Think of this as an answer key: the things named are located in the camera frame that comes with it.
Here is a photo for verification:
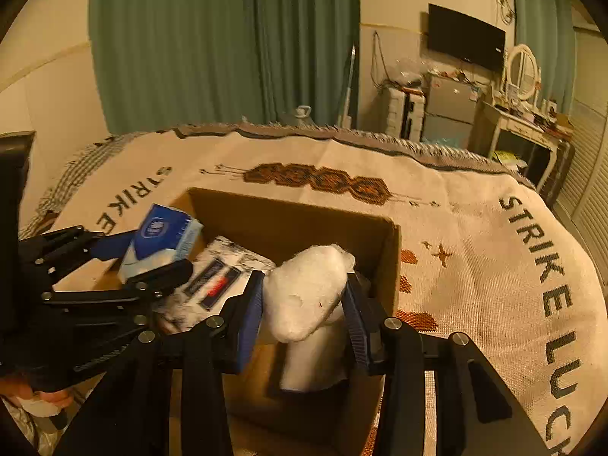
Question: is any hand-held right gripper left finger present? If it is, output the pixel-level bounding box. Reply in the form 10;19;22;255
53;271;267;456

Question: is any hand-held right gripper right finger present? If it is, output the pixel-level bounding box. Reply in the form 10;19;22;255
342;273;552;456

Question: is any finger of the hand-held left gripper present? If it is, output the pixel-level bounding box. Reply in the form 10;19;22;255
19;227;139;277
42;259;194;309

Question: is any blue white tissue pack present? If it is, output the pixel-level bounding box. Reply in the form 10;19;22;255
117;203;205;282

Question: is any white plush toy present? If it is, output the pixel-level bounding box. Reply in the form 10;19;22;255
261;244;357;393

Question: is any brown cardboard box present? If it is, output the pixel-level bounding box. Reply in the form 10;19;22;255
156;187;402;456

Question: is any person's left hand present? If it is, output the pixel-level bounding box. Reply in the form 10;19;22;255
0;374;74;420

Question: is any black white printed packet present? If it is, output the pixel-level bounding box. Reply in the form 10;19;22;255
156;236;277;334

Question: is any beige printed blanket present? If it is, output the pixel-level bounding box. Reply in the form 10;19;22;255
19;122;605;456

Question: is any white plastic jug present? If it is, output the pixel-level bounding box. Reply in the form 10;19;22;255
284;104;317;127

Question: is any white drawer unit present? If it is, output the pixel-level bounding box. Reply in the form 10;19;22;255
383;86;426;142

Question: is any wide green curtain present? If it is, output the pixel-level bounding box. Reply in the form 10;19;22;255
89;0;361;136

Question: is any grey mini fridge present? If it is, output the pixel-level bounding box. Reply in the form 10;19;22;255
420;73;481;144

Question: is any white dressing table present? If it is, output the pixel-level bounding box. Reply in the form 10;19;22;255
468;99;574;196

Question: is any clear plastic bag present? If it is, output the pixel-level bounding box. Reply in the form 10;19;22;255
393;56;432;87

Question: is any white louvred door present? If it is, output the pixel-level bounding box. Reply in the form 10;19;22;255
552;27;608;291

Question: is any white oval vanity mirror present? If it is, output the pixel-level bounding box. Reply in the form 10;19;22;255
502;44;543;102

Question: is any narrow green curtain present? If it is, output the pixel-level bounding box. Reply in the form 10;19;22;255
508;0;578;116

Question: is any mop with long handle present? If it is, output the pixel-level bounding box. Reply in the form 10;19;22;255
339;44;357;130

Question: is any black hanging cable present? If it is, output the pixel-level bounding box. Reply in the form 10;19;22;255
372;30;388;90

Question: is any black wall television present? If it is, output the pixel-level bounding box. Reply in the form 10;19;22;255
427;3;507;75

